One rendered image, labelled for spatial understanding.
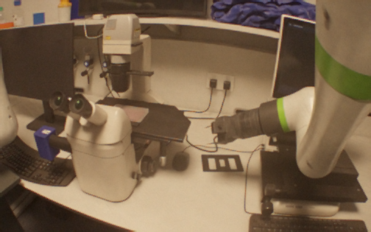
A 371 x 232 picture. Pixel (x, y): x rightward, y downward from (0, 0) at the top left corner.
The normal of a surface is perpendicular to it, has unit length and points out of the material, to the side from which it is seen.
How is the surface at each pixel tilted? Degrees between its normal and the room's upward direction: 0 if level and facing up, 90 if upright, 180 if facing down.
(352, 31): 127
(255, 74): 90
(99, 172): 91
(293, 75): 93
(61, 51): 86
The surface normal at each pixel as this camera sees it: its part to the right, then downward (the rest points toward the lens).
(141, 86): -0.22, 0.63
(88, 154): -0.21, 0.42
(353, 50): -0.66, 0.73
